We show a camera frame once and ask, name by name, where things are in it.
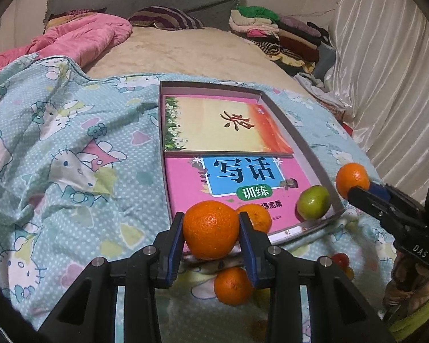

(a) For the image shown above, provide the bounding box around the dark patterned pillow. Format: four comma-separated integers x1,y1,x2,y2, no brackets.
46,7,108,29

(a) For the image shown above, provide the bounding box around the pink quilt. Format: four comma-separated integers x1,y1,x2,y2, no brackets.
0,13,134,81

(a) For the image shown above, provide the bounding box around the purple striped pillow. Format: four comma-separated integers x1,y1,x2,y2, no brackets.
128,6,204,30

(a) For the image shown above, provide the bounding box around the white satin curtain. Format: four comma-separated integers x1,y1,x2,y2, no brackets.
322,0,429,194

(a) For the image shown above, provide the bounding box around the pile of folded clothes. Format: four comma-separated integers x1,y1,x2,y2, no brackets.
229,6,337,75

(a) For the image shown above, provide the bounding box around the orange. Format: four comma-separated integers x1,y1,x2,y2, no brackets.
182,201,241,261
335,163,370,200
214,267,254,306
236,204,272,234

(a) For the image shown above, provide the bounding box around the light blue cartoon printed blanket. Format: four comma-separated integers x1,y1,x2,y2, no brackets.
0,53,397,343

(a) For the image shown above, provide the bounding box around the shallow grey cardboard box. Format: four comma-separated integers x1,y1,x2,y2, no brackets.
158,80,345,247

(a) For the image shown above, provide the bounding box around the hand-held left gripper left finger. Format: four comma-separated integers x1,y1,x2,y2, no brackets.
37,212,186,343

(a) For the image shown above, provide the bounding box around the yellow and orange book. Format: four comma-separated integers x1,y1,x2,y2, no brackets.
163,95,294,158

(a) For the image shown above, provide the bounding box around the white crumpled cloth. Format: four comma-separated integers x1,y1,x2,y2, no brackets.
293,72,347,109

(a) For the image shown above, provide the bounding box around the pink book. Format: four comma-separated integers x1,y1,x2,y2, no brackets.
163,153,320,238

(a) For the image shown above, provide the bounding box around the person's right forearm green sleeve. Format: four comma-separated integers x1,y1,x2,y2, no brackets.
390,275,429,343

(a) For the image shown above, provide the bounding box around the beige bed sheet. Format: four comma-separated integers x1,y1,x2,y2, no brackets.
84,25,308,90

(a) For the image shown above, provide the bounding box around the person's right hand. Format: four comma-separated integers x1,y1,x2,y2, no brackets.
386,248,429,315

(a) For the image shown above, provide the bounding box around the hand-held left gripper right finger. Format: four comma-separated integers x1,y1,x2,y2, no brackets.
238,212,394,343

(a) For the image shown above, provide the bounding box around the large green oval fruit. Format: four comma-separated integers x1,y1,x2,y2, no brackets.
296,185,331,220

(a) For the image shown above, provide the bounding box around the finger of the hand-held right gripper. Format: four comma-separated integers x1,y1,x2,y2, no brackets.
347,185,401,233
368,182,415,208

